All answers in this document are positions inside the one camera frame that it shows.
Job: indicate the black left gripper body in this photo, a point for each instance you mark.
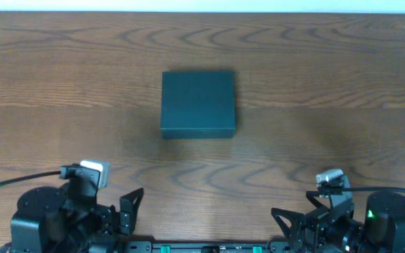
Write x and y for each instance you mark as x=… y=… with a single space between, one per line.
x=114 y=216

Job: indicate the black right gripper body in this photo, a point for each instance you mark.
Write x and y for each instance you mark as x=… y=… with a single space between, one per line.
x=304 y=223

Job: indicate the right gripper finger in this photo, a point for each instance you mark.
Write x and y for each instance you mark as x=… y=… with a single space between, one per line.
x=290 y=223
x=314 y=196

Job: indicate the black gift box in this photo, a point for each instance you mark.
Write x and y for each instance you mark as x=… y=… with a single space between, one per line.
x=198 y=104

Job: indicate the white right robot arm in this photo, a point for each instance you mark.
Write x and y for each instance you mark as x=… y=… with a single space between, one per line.
x=384 y=222

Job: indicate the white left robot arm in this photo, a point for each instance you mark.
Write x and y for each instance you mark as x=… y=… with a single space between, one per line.
x=40 y=224

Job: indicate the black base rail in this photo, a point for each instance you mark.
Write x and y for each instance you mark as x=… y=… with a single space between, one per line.
x=273 y=246

